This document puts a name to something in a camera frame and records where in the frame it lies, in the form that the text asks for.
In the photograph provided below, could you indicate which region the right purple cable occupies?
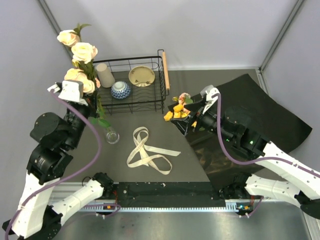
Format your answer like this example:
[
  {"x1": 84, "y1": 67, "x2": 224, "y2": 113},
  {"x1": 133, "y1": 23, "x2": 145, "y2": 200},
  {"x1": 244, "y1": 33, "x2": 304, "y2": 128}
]
[{"x1": 216, "y1": 93, "x2": 320, "y2": 217}]

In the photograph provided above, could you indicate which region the pale pink rose spray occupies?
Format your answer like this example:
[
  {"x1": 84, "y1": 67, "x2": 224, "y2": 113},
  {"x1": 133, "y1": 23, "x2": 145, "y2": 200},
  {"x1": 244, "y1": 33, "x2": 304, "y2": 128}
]
[{"x1": 56, "y1": 23, "x2": 111, "y2": 131}]

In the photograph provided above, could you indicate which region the black wire dish rack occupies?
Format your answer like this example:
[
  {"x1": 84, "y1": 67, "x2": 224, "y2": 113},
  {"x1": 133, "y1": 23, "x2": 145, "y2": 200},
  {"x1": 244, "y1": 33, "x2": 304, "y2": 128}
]
[{"x1": 93, "y1": 49, "x2": 170, "y2": 115}]

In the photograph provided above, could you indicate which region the blue white patterned bowl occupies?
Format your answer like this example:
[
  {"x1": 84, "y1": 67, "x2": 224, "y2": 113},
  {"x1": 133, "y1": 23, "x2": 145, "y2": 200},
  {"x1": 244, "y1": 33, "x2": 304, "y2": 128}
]
[{"x1": 110, "y1": 81, "x2": 131, "y2": 100}]

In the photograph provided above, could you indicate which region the cream floral plate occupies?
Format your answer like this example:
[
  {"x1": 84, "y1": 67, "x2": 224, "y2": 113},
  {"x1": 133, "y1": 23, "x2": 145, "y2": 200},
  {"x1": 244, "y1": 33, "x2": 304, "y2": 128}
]
[{"x1": 128, "y1": 65, "x2": 156, "y2": 88}]

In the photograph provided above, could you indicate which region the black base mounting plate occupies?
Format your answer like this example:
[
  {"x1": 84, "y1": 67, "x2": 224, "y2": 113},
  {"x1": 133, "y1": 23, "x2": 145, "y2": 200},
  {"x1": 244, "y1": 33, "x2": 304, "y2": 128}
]
[{"x1": 113, "y1": 182, "x2": 224, "y2": 207}]

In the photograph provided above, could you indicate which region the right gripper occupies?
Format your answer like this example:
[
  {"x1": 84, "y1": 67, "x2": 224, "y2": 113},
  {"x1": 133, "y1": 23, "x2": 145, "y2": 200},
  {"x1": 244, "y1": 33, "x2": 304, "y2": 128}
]
[{"x1": 170, "y1": 99, "x2": 234, "y2": 143}]

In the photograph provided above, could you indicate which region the black wrapping paper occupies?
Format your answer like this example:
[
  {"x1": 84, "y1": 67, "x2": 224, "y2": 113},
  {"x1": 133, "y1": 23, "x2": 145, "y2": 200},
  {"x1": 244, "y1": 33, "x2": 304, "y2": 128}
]
[{"x1": 167, "y1": 73, "x2": 313, "y2": 193}]

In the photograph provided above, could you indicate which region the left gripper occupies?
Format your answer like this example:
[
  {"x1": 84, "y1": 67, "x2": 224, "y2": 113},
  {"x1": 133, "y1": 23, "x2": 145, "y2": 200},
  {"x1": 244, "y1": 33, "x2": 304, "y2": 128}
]
[{"x1": 66, "y1": 86, "x2": 101, "y2": 149}]

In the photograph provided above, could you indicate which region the clear glass vase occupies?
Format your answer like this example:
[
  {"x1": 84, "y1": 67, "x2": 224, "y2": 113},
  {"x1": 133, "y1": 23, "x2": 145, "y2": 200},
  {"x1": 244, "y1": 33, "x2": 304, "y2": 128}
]
[{"x1": 105, "y1": 126, "x2": 120, "y2": 144}]

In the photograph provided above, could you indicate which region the pink peony stem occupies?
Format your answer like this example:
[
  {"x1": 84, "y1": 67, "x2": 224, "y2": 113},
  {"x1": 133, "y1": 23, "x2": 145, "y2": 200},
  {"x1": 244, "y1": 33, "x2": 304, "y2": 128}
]
[{"x1": 172, "y1": 92, "x2": 194, "y2": 106}]

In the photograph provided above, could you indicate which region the beige paper cup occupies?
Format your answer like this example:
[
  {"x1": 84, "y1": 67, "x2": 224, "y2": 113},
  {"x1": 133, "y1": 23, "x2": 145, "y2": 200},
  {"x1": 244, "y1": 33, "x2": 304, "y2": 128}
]
[{"x1": 96, "y1": 63, "x2": 115, "y2": 88}]

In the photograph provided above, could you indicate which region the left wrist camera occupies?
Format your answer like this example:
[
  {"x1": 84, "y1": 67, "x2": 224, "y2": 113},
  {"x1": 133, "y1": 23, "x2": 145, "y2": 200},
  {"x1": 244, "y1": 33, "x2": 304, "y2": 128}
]
[{"x1": 47, "y1": 80, "x2": 84, "y2": 103}]

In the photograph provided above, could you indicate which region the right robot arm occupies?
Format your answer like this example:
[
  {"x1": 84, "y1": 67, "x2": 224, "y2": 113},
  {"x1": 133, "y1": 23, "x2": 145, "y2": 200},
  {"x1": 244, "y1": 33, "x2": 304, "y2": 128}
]
[{"x1": 171, "y1": 100, "x2": 320, "y2": 219}]

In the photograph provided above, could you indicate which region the white printed ribbon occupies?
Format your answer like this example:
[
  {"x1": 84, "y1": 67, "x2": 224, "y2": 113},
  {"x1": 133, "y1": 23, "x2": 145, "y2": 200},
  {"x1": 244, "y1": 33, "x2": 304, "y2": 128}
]
[{"x1": 126, "y1": 126, "x2": 181, "y2": 175}]

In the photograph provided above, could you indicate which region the grey slotted cable duct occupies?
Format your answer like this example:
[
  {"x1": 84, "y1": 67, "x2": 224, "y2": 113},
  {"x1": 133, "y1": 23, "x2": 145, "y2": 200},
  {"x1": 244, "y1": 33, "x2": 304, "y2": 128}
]
[{"x1": 80, "y1": 200, "x2": 254, "y2": 213}]

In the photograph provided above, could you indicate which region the yellow rose bunch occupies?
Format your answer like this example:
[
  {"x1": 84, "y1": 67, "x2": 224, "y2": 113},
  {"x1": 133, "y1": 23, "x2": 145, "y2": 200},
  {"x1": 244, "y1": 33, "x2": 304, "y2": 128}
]
[{"x1": 163, "y1": 103, "x2": 191, "y2": 122}]

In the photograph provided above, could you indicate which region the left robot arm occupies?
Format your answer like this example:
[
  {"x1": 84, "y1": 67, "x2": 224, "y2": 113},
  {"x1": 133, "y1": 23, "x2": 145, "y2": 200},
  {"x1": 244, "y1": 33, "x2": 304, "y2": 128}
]
[{"x1": 2, "y1": 103, "x2": 114, "y2": 240}]

